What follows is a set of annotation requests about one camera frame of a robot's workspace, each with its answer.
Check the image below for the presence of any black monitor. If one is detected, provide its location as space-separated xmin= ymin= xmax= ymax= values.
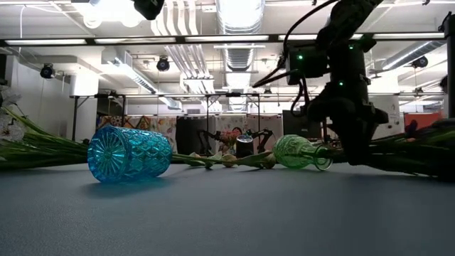
xmin=282 ymin=110 xmax=323 ymax=139

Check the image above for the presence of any black cylinder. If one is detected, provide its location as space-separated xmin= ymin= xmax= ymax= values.
xmin=236 ymin=134 xmax=254 ymax=159

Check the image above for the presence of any purple artificial flower bunch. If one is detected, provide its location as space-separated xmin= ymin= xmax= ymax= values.
xmin=333 ymin=142 xmax=455 ymax=182
xmin=369 ymin=119 xmax=455 ymax=150

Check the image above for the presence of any silver ventilation duct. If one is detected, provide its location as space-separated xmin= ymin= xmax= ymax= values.
xmin=215 ymin=0 xmax=266 ymax=112

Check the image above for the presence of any blue glass vase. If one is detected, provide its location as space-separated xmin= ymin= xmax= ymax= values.
xmin=87 ymin=124 xmax=173 ymax=184

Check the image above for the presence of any green glass vase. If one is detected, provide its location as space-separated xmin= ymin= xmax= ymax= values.
xmin=272 ymin=134 xmax=333 ymax=171

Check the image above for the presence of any pink artificial tulip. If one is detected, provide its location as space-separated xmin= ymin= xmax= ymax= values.
xmin=204 ymin=152 xmax=239 ymax=169
xmin=234 ymin=151 xmax=279 ymax=170

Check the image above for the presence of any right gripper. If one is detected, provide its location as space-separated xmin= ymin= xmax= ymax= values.
xmin=307 ymin=85 xmax=389 ymax=166

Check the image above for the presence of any red panel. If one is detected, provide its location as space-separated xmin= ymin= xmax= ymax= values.
xmin=404 ymin=112 xmax=445 ymax=132

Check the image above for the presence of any blue table mat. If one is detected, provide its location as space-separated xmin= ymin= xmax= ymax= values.
xmin=0 ymin=161 xmax=455 ymax=256

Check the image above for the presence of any black ceiling spotlight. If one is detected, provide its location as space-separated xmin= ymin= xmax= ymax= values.
xmin=39 ymin=63 xmax=56 ymax=80
xmin=156 ymin=56 xmax=171 ymax=73
xmin=412 ymin=55 xmax=429 ymax=69

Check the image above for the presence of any white artificial flower bunch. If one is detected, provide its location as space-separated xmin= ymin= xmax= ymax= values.
xmin=0 ymin=85 xmax=90 ymax=157
xmin=0 ymin=117 xmax=90 ymax=171

